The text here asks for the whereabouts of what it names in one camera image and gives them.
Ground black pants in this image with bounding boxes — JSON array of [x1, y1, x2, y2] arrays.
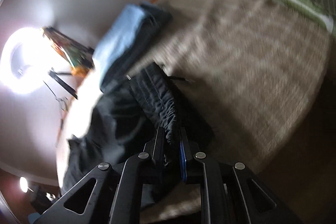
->
[[60, 62, 214, 208]]

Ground bed with beige plaid cover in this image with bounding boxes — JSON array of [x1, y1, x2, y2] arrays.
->
[[55, 0, 333, 222]]

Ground folded light blue cloth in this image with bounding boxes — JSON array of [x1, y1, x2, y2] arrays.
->
[[92, 3, 173, 93]]

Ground black tripod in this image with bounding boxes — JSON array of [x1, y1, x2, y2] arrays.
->
[[49, 69, 78, 99]]

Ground white gooseneck desk lamp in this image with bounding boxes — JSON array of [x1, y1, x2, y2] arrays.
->
[[19, 176, 34, 193]]

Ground black ring light cable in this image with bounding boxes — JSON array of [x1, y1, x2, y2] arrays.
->
[[43, 80, 70, 146]]

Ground colourful items by ring light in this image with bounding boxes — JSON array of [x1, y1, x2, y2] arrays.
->
[[42, 27, 94, 77]]

